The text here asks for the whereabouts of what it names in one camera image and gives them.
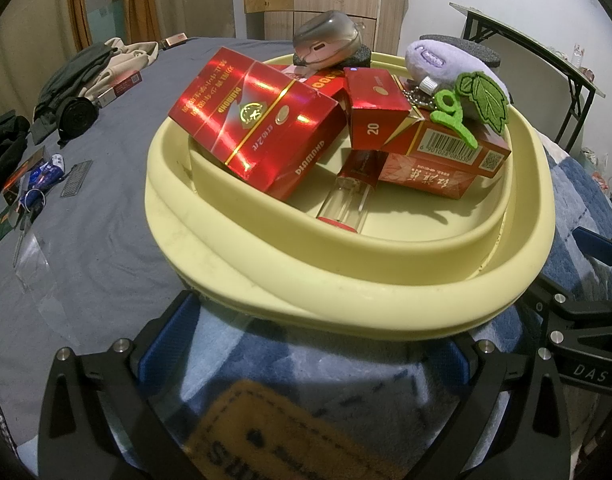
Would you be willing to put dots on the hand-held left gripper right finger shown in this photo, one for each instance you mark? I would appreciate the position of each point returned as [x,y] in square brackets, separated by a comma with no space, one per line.
[461,366]

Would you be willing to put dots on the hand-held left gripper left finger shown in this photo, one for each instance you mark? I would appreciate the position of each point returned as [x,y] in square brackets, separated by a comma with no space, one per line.
[158,347]

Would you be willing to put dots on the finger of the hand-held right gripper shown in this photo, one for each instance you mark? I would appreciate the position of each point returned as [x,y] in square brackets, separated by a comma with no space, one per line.
[603,250]

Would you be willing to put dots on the yellow plastic basin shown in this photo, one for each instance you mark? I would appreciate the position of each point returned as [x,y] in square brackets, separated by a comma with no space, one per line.
[336,290]

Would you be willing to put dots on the red cigarette pack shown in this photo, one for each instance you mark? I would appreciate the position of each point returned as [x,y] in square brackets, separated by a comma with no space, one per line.
[323,82]
[381,105]
[436,165]
[121,87]

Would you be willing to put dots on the green felt leaf charm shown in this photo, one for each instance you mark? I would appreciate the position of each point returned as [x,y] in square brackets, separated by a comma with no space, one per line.
[478,97]

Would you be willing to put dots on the clear red lighter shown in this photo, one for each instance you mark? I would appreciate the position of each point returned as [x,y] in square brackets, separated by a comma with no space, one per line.
[348,190]

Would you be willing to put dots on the black foam disc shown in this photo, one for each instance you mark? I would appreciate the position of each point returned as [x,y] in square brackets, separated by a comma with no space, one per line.
[478,52]
[363,55]

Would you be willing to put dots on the purple plush pouch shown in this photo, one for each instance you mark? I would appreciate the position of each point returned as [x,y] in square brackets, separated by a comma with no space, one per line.
[436,62]

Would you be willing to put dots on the large red carton box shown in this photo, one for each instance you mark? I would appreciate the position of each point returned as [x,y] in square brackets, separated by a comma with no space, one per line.
[256,110]

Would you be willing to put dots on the grey translucent computer mouse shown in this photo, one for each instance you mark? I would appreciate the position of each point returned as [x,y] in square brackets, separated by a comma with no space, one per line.
[326,35]

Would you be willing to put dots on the white plastic bag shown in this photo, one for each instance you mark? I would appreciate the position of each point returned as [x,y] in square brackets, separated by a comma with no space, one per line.
[606,175]

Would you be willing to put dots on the clear plastic wrapper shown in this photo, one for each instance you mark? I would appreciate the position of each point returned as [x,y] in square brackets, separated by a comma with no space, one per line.
[41,280]

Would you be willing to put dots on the grey mesh piece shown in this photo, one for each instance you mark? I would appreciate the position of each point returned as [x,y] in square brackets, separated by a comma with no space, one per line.
[77,178]

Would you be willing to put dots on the green card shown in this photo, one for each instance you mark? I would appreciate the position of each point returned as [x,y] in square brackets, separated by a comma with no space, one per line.
[2,230]

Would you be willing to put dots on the small clear bottle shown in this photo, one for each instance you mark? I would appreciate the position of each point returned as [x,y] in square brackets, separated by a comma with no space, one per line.
[578,55]

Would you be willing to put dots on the black folding table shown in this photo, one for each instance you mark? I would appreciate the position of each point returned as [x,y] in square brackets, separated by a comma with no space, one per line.
[536,35]

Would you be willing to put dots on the black round pouch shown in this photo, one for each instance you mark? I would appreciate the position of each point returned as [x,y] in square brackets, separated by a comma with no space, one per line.
[76,117]

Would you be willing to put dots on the black cloth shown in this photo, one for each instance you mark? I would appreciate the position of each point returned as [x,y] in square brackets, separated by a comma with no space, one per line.
[3,140]

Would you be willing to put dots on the dark grey clothing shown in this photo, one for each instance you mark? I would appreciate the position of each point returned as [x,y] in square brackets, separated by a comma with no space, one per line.
[71,77]

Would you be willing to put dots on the pink small box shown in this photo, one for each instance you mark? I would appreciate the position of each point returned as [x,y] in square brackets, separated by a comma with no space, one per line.
[173,41]

